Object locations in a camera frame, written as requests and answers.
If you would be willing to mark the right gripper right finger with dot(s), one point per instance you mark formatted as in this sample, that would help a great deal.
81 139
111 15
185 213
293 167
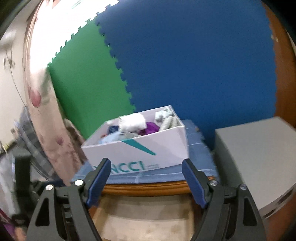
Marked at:
228 213

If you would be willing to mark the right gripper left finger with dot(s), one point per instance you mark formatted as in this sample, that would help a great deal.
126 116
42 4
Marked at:
62 212

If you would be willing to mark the white underwear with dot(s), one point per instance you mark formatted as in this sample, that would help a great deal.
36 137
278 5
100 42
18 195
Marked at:
132 123

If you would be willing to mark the wooden drawer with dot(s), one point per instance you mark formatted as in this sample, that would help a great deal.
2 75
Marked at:
146 218

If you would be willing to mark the purple underwear in box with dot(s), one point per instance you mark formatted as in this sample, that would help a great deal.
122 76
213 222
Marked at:
151 128

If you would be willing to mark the purple patterned garment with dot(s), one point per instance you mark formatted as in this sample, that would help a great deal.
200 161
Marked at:
9 231

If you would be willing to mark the grey box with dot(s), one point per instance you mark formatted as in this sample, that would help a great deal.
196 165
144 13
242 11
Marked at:
260 155

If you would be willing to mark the blue checked cloth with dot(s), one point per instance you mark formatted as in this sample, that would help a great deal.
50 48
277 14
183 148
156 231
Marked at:
199 154

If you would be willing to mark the grey striped blanket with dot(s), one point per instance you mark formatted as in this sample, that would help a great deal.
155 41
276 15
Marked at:
27 139

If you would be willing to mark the white cardboard box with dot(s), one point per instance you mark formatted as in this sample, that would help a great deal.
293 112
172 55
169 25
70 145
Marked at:
136 153

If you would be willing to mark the white ribbed rolled sock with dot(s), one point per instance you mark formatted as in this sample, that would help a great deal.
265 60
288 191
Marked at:
166 123

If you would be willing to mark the green foam mat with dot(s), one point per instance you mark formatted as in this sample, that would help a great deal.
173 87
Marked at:
87 83

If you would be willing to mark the blue foam mat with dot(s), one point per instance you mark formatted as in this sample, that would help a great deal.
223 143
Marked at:
212 61

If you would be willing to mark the pink floral bedding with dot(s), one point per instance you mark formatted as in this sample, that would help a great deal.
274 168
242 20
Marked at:
59 138

